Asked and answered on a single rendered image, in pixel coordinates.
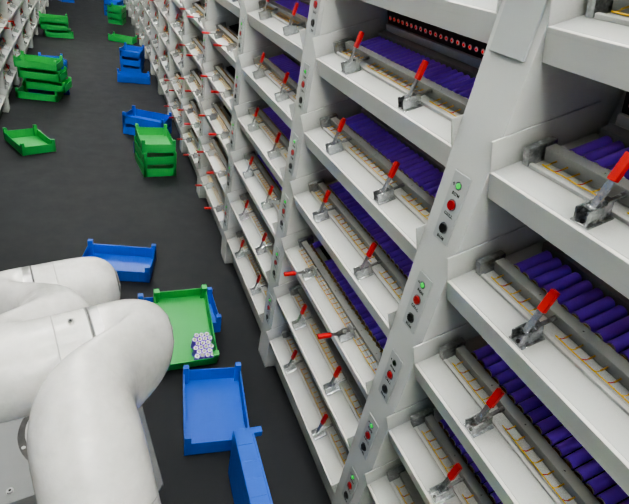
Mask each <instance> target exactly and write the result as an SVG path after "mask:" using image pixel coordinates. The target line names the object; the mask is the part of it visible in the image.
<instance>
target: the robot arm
mask: <svg viewBox="0 0 629 504"><path fill-rule="evenodd" d="M32 275H33V276H32ZM120 295H121V285H120V280H119V277H118V273H117V271H116V270H115V269H114V268H113V266H112V265H111V264H110V263H109V262H107V261H106V260H104V259H102V258H98V257H77V258H71V259H65V260H59V261H54V262H48V263H42V264H37V265H31V267H30V266H26V267H21V268H15V269H10V270H5V271H1V272H0V423H4V422H9V421H13V420H16V419H20V418H23V417H27V416H29V420H28V423H27V425H26V429H25V439H26V442H27V456H28V463H29V469H30V474H31V479H32V484H33V488H34V493H35V498H36V502H37V504H161V500H160V496H159V492H158V488H157V483H156V479H155V474H154V470H153V466H152V462H151V457H150V453H149V449H148V445H147V441H146V437H145V433H144V429H143V425H142V421H141V418H140V415H139V411H138V409H139V408H140V406H141V405H142V404H143V403H144V402H145V401H146V400H147V398H148V397H149V396H150V395H151V394H152V393H153V391H154V390H155V389H156V387H157V386H158V385H159V383H160V382H161V380H162V379H163V377H164V376H165V374H166V372H167V370H168V368H169V365H170V362H171V359H172V354H173V348H174V336H173V327H172V325H171V322H170V320H169V316H168V315H167V313H165V311H164V310H163V309H162V308H161V307H160V306H158V305H157V304H155V303H153V302H150V301H147V300H142V299H122V300H120Z"/></svg>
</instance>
